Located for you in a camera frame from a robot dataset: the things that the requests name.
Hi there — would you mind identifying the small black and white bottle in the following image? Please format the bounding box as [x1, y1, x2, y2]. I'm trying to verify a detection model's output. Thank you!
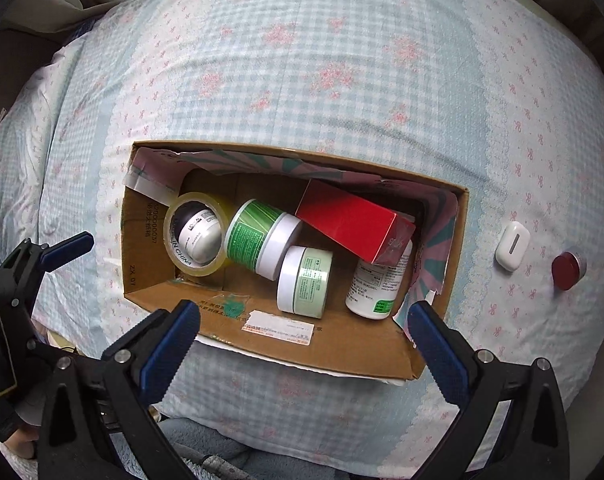
[176, 208, 221, 264]

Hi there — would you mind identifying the white earbud case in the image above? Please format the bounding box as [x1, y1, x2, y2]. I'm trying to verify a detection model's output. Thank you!
[495, 222, 531, 273]

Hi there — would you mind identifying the clear tape roll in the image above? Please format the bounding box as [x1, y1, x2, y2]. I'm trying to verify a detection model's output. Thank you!
[164, 191, 233, 277]

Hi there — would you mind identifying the small red jar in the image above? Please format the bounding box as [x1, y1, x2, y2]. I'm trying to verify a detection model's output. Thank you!
[552, 251, 588, 291]

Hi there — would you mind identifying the red carton box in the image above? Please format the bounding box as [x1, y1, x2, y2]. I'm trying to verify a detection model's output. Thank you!
[295, 180, 417, 266]

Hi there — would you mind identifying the cardboard box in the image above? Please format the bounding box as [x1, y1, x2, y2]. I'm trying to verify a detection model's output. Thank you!
[119, 140, 469, 387]

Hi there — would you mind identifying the checked floral bed sheet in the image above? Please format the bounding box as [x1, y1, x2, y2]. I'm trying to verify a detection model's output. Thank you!
[12, 0, 604, 480]

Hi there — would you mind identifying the white bottle with green label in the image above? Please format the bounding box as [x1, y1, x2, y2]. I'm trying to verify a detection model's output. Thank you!
[345, 240, 413, 321]

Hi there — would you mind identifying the blue fleece cloth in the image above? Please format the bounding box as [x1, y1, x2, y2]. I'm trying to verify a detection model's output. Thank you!
[154, 410, 443, 480]

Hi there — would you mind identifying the small light green jar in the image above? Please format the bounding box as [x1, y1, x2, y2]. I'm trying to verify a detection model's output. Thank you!
[276, 245, 333, 320]

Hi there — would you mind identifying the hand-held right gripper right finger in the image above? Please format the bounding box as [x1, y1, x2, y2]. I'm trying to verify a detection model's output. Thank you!
[408, 301, 571, 480]

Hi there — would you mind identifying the person's left hand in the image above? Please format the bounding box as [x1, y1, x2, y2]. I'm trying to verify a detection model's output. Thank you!
[2, 402, 42, 461]

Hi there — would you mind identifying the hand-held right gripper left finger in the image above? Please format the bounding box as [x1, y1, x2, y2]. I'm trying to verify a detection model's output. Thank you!
[36, 299, 201, 480]

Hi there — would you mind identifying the dark green striped jar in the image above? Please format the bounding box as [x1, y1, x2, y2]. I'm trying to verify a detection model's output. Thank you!
[223, 199, 303, 281]

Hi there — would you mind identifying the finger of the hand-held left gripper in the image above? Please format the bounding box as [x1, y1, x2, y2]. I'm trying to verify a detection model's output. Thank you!
[0, 232, 95, 312]

